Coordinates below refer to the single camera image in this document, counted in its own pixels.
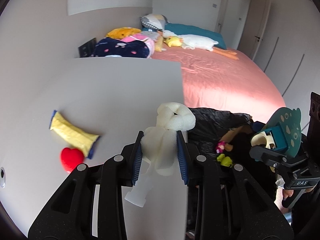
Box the red plush heart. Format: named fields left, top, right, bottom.
left=60, top=147, right=85, bottom=173

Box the teal pillow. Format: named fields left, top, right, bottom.
left=165, top=23, right=227, bottom=50

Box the door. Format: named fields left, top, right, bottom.
left=216, top=0, right=251, bottom=49

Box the black trash bag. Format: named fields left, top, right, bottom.
left=188, top=108, right=266, bottom=174

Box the teal dinosaur tape dispenser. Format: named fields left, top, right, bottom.
left=251, top=107, right=302, bottom=158

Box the metal desk grommet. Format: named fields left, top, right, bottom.
left=0, top=167, right=6, bottom=188

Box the white foam toy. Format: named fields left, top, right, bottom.
left=125, top=102, right=196, bottom=207

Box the pink folded blanket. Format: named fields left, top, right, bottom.
left=121, top=34, right=155, bottom=59

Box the right hand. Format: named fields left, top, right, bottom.
left=276, top=174, right=293, bottom=200

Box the checkered pillow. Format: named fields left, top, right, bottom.
left=140, top=14, right=168, bottom=31

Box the pink doll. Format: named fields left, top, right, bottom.
left=216, top=141, right=233, bottom=154

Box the yellow green plastic toy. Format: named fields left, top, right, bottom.
left=216, top=153, right=233, bottom=167

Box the white goose plush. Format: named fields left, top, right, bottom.
left=162, top=30, right=239, bottom=60

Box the black wall socket panel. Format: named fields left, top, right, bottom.
left=78, top=38, right=97, bottom=58

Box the yellow blue pouch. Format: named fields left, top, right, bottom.
left=49, top=110, right=100, bottom=159

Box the pink bed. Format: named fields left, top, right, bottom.
left=152, top=47, right=285, bottom=122

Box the yellow duck plush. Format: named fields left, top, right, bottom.
left=165, top=36, right=183, bottom=48

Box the yellow plush toy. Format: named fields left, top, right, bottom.
left=105, top=27, right=141, bottom=40

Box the navy patterned blanket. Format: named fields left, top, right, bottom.
left=91, top=37, right=149, bottom=59

